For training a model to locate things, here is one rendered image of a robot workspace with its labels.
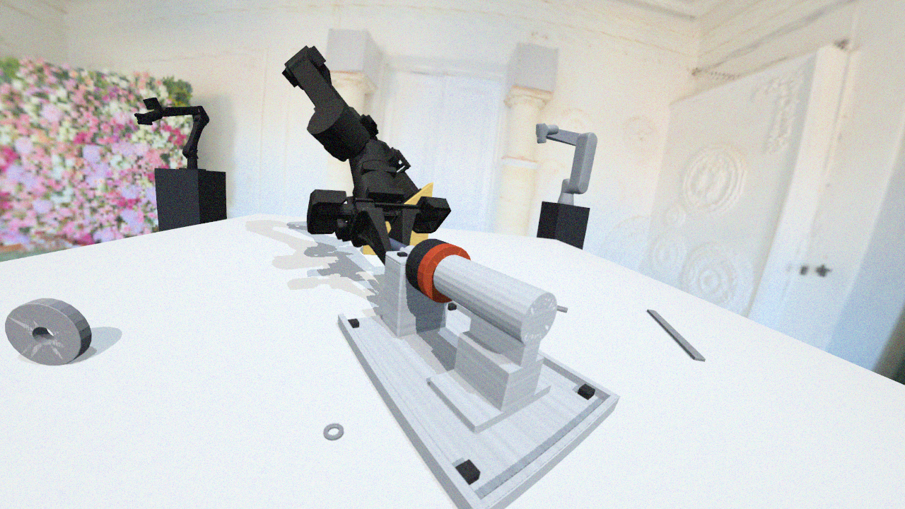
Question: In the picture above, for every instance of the red-brown ring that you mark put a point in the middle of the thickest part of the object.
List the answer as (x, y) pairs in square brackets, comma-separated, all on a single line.
[(428, 266)]

